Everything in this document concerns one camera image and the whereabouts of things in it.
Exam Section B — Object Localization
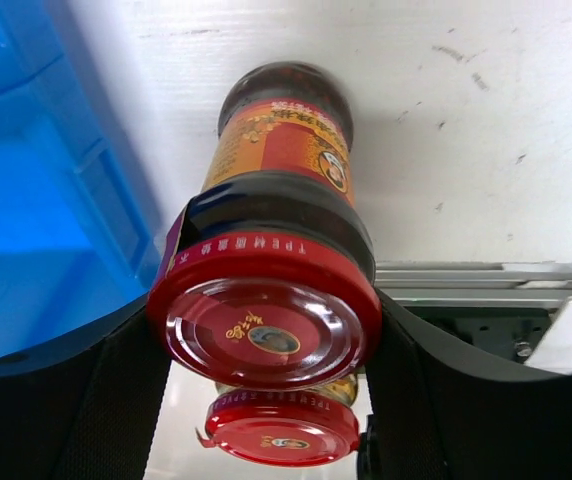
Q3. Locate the red-lid sauce jar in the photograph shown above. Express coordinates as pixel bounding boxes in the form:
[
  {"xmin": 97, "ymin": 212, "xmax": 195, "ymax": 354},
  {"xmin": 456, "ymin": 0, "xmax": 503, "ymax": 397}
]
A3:
[
  {"xmin": 146, "ymin": 62, "xmax": 381, "ymax": 390},
  {"xmin": 196, "ymin": 374, "xmax": 360, "ymax": 468}
]

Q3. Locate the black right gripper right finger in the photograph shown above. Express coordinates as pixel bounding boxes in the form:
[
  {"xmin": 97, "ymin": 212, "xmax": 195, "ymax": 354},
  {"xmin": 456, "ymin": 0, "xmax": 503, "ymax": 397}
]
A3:
[{"xmin": 358, "ymin": 297, "xmax": 572, "ymax": 479}]

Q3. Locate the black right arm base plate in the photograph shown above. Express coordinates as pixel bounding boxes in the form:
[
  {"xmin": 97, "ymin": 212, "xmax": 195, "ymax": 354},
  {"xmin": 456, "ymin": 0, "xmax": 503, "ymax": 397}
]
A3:
[{"xmin": 410, "ymin": 307, "xmax": 552, "ymax": 364}]

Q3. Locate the blue three-compartment plastic bin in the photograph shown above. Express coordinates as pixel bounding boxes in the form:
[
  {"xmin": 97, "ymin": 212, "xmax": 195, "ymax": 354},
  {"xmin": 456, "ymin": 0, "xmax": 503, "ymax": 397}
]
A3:
[{"xmin": 0, "ymin": 1, "xmax": 161, "ymax": 358}]

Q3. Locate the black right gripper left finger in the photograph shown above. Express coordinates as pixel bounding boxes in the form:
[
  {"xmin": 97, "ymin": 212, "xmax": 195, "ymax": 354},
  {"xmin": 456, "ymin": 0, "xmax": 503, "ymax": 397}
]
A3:
[{"xmin": 0, "ymin": 302, "xmax": 169, "ymax": 479}]

